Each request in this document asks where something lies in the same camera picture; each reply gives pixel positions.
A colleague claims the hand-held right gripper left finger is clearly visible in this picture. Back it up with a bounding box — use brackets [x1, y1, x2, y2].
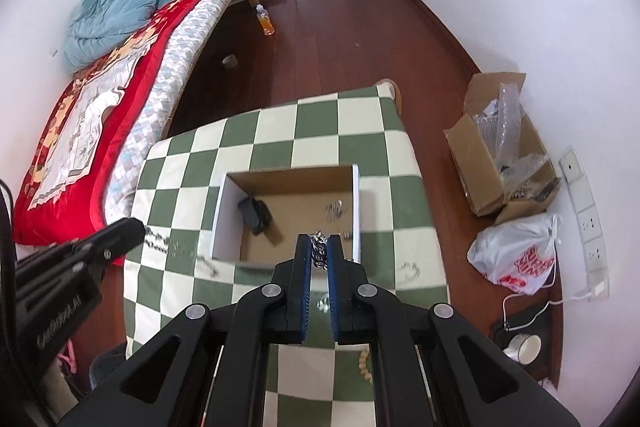
[60, 234, 314, 427]

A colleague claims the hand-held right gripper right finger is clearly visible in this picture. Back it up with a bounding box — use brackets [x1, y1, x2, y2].
[327, 235, 582, 427]

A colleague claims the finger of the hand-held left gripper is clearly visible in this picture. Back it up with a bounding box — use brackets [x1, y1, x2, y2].
[59, 217, 147, 269]

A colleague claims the silver chunky chain bracelet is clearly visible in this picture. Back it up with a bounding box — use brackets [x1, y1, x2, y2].
[308, 230, 331, 273]

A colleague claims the white-sided cardboard box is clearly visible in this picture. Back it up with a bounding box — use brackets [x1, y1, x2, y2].
[210, 164, 362, 272]

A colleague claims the small black pouch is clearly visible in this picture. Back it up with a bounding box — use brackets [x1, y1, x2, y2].
[238, 197, 272, 236]

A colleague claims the green checkered tablecloth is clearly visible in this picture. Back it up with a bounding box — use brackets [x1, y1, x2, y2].
[122, 85, 451, 408]

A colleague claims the bed with red blanket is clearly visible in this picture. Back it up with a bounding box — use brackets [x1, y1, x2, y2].
[13, 0, 242, 267]

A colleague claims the diamond-patterned mattress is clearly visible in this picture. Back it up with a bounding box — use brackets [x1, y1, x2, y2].
[102, 0, 251, 228]

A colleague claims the white red-printed plastic bag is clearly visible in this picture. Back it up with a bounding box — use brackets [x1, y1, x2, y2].
[467, 213, 560, 297]

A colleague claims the black flat device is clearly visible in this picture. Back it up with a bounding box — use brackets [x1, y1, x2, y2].
[492, 304, 551, 345]

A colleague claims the white cup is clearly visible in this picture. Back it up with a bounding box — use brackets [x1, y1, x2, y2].
[502, 333, 543, 364]

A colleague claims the open brown cardboard box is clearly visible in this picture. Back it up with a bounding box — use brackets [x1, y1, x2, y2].
[444, 72, 562, 227]

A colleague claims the light blue quilt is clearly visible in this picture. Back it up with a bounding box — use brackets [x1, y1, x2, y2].
[61, 0, 251, 74]

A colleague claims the clear bubble wrap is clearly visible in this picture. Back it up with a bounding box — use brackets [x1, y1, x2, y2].
[472, 83, 551, 180]

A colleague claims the orange drink bottle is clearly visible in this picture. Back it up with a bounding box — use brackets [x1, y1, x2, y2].
[255, 4, 276, 37]

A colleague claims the white power strip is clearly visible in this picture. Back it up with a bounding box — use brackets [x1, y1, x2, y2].
[559, 148, 611, 303]

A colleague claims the pink cord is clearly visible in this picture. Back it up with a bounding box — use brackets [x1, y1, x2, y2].
[56, 338, 80, 378]

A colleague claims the thin silver chain necklace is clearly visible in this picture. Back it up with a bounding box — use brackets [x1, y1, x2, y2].
[143, 231, 222, 279]

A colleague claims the cream beaded bracelet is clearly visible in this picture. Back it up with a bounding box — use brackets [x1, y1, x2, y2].
[356, 347, 373, 383]

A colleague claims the white cable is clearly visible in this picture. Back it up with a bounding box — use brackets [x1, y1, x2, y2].
[501, 227, 596, 333]

